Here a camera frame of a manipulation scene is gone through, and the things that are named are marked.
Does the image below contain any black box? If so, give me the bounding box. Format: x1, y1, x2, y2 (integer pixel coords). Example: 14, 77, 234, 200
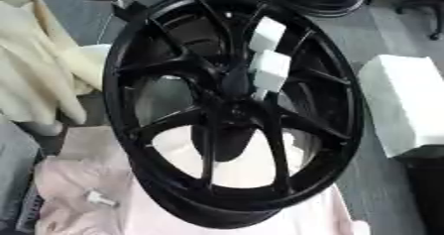
395, 145, 444, 235

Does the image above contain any black spoked wheel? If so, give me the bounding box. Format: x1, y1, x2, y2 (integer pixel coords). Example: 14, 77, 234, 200
100, 0, 367, 230

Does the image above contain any black bracket stand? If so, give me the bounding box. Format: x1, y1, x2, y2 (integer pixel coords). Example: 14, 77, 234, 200
111, 0, 150, 23

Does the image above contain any cream crumpled cloth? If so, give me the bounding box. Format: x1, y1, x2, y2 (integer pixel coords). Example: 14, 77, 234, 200
0, 0, 113, 137

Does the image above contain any white foam block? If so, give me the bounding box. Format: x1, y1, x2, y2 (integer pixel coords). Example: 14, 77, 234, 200
357, 54, 444, 159

